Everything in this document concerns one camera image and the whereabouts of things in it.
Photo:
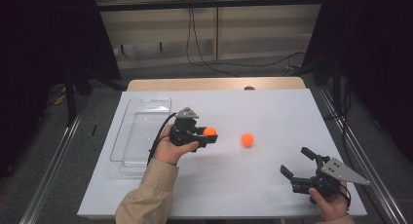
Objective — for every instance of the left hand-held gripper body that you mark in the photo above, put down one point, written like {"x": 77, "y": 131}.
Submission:
{"x": 181, "y": 133}

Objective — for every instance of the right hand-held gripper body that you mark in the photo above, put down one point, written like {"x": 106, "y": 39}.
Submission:
{"x": 337, "y": 172}

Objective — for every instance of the orange ping pong ball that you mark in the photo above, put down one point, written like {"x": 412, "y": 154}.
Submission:
{"x": 247, "y": 139}
{"x": 209, "y": 131}

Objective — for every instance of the clear plastic container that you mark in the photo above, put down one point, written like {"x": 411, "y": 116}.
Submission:
{"x": 142, "y": 142}

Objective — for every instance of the person's left hand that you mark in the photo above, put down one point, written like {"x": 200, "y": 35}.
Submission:
{"x": 167, "y": 151}

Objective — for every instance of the person's right hand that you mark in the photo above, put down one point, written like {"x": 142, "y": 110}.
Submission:
{"x": 334, "y": 206}

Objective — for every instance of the white table mat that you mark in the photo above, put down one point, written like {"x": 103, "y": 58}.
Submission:
{"x": 243, "y": 185}

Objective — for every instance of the black stand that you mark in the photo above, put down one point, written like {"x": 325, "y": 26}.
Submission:
{"x": 69, "y": 97}

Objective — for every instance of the black curtain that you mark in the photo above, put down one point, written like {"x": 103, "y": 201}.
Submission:
{"x": 39, "y": 55}
{"x": 373, "y": 55}

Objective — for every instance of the beige desk cabinet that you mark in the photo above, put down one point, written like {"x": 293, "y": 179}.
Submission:
{"x": 259, "y": 29}

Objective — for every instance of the metal floor rail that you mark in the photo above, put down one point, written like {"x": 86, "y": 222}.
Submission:
{"x": 48, "y": 172}
{"x": 367, "y": 159}

